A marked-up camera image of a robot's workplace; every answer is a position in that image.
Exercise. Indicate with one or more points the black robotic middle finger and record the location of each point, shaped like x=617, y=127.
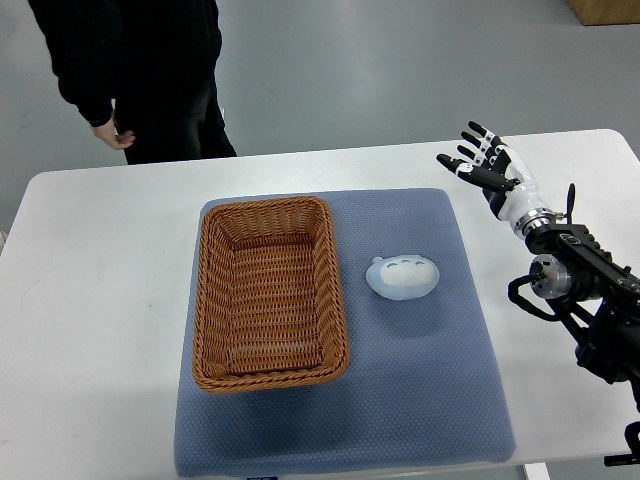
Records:
x=498, y=150

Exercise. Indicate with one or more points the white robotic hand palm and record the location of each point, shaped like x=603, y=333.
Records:
x=521, y=207

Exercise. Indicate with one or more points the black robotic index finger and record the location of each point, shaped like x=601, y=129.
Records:
x=484, y=157

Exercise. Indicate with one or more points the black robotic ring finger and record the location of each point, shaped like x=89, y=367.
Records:
x=481, y=136

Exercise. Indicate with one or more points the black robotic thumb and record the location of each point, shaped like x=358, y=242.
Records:
x=476, y=175

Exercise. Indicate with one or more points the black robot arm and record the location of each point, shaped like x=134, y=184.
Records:
x=572, y=279

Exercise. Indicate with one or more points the light blue plush toy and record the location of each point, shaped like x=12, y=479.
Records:
x=403, y=277

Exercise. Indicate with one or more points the brown woven wicker basket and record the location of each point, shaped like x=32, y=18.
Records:
x=269, y=310

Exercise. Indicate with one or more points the person's bare hand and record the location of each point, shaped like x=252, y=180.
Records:
x=109, y=134

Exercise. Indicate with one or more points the wooden cabinet corner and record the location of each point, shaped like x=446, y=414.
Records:
x=606, y=12

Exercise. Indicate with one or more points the blue textured fabric mat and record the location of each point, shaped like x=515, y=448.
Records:
x=422, y=387

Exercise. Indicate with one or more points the black table clamp stand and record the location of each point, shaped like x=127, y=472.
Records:
x=631, y=435

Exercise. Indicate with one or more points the person in black clothes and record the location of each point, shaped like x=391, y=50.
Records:
x=149, y=65

